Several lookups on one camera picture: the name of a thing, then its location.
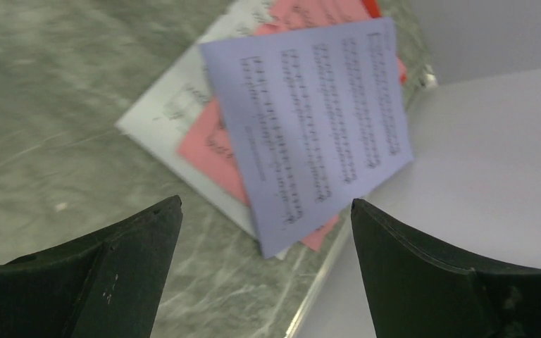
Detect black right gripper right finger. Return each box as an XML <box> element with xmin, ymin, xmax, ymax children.
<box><xmin>351</xmin><ymin>199</ymin><xmax>541</xmax><ymax>338</ymax></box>

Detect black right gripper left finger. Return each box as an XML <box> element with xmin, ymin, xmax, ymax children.
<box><xmin>0</xmin><ymin>196</ymin><xmax>182</xmax><ymax>337</ymax></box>

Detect pink sheet music page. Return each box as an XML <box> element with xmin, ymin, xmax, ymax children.
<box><xmin>177</xmin><ymin>0</ymin><xmax>409</xmax><ymax>253</ymax></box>

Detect white sheet music page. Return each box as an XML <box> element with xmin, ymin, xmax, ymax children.
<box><xmin>116</xmin><ymin>1</ymin><xmax>273</xmax><ymax>237</ymax></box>

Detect lavender sheet music page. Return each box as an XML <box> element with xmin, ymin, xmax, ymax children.
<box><xmin>198</xmin><ymin>17</ymin><xmax>415</xmax><ymax>260</ymax></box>

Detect red sheet music papers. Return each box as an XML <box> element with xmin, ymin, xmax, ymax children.
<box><xmin>362</xmin><ymin>0</ymin><xmax>382</xmax><ymax>18</ymax></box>

